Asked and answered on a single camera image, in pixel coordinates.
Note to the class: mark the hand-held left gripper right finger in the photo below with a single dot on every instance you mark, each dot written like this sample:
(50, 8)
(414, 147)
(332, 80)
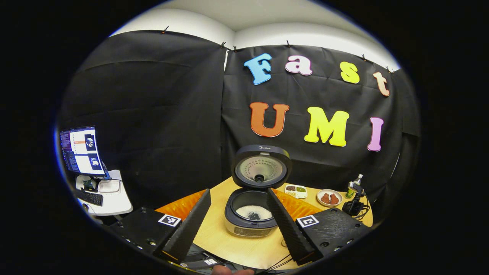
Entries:
(288, 229)

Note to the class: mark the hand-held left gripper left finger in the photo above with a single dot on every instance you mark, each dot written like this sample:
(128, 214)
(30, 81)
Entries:
(191, 229)

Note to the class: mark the white rice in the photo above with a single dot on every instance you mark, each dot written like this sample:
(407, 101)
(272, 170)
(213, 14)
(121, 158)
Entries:
(261, 210)

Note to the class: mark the dark grey rice cooker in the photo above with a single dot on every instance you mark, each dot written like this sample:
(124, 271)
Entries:
(261, 168)

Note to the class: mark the brown meat piece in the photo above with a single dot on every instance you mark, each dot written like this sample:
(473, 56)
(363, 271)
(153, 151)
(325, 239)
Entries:
(325, 198)
(334, 199)

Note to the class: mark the white round plate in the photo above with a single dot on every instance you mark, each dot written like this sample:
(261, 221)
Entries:
(329, 190)

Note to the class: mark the green tea bottle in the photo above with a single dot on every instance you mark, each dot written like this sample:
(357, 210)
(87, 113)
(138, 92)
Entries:
(358, 178)

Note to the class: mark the white divided grain dish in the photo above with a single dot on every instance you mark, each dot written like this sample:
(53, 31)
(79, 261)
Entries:
(296, 190)

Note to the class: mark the white side table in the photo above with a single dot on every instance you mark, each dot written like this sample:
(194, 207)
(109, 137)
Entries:
(116, 202)

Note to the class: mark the white tray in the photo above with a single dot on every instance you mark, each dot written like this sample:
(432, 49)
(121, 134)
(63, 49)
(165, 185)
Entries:
(109, 186)

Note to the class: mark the black keyboard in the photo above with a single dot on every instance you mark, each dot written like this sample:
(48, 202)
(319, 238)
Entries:
(91, 198)

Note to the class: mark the black backdrop cloth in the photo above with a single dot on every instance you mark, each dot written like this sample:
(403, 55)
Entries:
(160, 114)

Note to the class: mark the computer monitor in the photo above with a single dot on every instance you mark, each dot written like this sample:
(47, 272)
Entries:
(82, 152)

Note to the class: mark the row of black cloth clips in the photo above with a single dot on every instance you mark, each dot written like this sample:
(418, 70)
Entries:
(288, 44)

